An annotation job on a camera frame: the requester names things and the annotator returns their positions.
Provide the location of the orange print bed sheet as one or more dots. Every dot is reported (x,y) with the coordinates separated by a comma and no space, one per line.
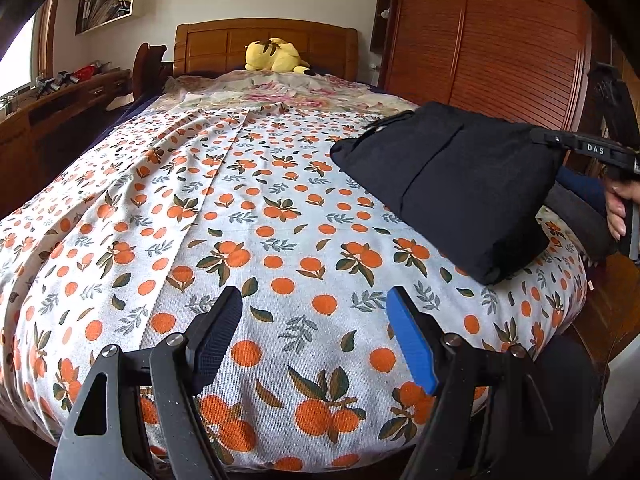
(145,230)

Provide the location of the red basket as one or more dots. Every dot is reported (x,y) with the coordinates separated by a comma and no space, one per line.
(85,73)

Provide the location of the floral quilt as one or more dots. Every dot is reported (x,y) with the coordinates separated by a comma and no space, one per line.
(241,88)

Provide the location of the yellow plush toy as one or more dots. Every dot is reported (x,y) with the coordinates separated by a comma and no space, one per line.
(275,55)

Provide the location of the blue folded garment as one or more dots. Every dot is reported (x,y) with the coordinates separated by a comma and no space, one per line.
(589,189)

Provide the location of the right hand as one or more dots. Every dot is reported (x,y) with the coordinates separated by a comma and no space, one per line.
(616,193)

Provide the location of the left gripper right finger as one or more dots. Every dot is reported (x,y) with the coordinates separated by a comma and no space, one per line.
(496,415)

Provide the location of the wooden desk cabinet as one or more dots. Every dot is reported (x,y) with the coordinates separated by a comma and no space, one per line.
(41,139)

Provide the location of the black trench coat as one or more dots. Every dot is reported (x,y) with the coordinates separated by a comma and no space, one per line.
(472,185)

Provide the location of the wooden louvered wardrobe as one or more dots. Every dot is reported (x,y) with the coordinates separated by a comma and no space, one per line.
(523,60)

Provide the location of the window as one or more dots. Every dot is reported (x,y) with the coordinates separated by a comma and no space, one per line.
(16,65)

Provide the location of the wooden headboard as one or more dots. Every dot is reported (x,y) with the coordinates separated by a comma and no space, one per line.
(216,47)

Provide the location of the grey folded garment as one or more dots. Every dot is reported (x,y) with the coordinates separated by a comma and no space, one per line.
(584,221)

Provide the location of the wooden chair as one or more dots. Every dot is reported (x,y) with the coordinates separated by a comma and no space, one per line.
(146,79)

